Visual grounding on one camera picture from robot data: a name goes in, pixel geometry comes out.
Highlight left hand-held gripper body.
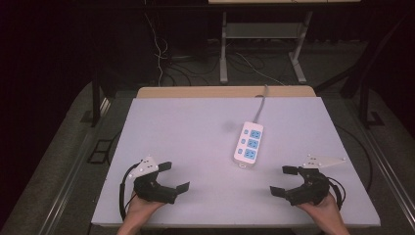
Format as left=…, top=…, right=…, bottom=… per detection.
left=127, top=156, right=179, bottom=206

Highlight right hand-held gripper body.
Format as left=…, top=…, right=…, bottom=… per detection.
left=285, top=154, right=347, bottom=207

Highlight white power strip blue sockets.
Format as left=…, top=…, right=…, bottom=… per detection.
left=232, top=120, right=264, bottom=170

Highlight person's left hand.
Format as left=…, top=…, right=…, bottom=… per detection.
left=124, top=192, right=165, bottom=226

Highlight person's right hand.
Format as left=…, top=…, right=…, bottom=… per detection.
left=296, top=192, right=343, bottom=227

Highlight black metal stand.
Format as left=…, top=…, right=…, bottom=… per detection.
left=90, top=62, right=103, bottom=128
left=313, top=13, right=415, bottom=129

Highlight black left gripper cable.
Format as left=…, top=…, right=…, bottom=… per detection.
left=118, top=163, right=142, bottom=222

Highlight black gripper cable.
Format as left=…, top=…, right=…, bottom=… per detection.
left=118, top=163, right=142, bottom=222
left=327, top=175, right=347, bottom=211

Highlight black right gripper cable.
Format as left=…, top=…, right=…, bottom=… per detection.
left=327, top=175, right=347, bottom=211

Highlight black floor frame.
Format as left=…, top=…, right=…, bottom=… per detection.
left=86, top=138, right=114, bottom=165

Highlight grey power strip cable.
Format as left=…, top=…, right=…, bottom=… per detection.
left=253, top=84, right=270, bottom=125

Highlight aluminium rail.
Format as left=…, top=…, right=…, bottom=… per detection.
left=355, top=114, right=415, bottom=229
left=37, top=97, right=113, bottom=235

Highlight black floor cables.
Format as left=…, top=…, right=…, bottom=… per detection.
left=161, top=53, right=226, bottom=87

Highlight white hanging cable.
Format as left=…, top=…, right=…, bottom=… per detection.
left=143, top=11, right=169, bottom=88

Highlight white floor cable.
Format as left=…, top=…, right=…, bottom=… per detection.
left=234, top=51, right=286, bottom=87

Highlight grey metal desk frame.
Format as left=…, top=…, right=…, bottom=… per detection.
left=218, top=11, right=314, bottom=85

